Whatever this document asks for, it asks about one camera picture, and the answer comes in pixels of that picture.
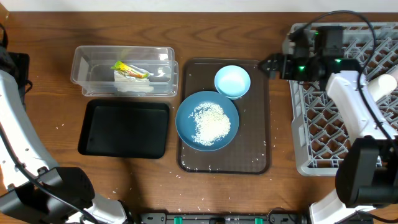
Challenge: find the light blue bowl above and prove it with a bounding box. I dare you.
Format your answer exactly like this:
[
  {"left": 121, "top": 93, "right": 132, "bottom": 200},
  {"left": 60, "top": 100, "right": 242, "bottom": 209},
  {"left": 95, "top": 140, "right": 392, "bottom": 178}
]
[{"left": 214, "top": 65, "right": 251, "bottom": 100}]

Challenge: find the white cup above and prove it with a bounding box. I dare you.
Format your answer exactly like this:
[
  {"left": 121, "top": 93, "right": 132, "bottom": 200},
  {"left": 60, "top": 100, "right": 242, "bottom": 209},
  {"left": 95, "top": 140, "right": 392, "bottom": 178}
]
[{"left": 368, "top": 74, "right": 397, "bottom": 101}]

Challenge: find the large dark blue plate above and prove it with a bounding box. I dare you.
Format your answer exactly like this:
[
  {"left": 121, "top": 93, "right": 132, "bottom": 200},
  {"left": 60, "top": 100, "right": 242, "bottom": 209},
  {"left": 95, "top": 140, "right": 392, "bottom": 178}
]
[{"left": 175, "top": 91, "right": 239, "bottom": 152}]

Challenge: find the green yellow snack wrapper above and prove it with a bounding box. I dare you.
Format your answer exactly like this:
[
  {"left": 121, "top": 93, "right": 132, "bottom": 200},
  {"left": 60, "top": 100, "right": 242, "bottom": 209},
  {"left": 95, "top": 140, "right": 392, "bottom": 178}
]
[{"left": 111, "top": 60, "right": 149, "bottom": 79}]

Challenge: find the white tissue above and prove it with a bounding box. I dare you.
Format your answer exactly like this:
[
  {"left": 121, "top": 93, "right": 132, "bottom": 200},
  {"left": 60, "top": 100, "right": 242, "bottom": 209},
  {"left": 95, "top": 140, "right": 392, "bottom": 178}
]
[{"left": 113, "top": 72, "right": 154, "bottom": 93}]

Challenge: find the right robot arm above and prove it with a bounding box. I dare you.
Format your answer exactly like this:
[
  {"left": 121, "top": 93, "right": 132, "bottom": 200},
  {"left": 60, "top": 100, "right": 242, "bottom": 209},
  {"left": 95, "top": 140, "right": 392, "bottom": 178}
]
[{"left": 259, "top": 26, "right": 397, "bottom": 223}]

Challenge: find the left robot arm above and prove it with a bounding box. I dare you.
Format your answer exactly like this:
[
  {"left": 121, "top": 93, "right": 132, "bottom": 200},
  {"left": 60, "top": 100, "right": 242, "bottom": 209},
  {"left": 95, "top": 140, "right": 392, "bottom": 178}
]
[{"left": 1, "top": 28, "right": 135, "bottom": 223}]

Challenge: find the grey dishwasher rack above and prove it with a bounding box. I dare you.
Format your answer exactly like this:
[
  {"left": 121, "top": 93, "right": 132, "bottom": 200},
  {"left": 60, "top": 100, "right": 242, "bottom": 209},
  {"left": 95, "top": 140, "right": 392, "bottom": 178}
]
[{"left": 289, "top": 22, "right": 397, "bottom": 176}]

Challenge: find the dark brown serving tray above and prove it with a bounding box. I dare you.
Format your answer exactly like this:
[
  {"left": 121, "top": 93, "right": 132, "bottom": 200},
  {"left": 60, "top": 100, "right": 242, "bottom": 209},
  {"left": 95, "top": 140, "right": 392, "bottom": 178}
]
[{"left": 177, "top": 58, "right": 271, "bottom": 174}]

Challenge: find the pile of white rice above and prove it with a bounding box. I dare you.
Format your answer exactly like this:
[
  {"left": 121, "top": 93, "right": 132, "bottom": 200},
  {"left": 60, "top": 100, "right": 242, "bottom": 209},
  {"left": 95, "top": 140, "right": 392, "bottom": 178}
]
[{"left": 188, "top": 103, "right": 231, "bottom": 146}]

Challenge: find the black plastic tray bin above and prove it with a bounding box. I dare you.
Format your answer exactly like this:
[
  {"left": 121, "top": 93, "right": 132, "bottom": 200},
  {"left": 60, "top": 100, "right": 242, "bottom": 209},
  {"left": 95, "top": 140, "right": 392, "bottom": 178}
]
[{"left": 78, "top": 99, "right": 170, "bottom": 159}]

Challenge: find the clear plastic bin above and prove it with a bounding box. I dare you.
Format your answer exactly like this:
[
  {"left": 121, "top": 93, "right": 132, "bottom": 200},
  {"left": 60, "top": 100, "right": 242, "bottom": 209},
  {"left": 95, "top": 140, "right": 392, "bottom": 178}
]
[{"left": 71, "top": 45, "right": 178, "bottom": 97}]

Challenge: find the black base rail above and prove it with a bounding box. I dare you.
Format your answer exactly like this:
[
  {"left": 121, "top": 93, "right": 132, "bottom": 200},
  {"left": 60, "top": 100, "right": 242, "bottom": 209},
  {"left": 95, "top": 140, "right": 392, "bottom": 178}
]
[{"left": 140, "top": 210, "right": 310, "bottom": 224}]

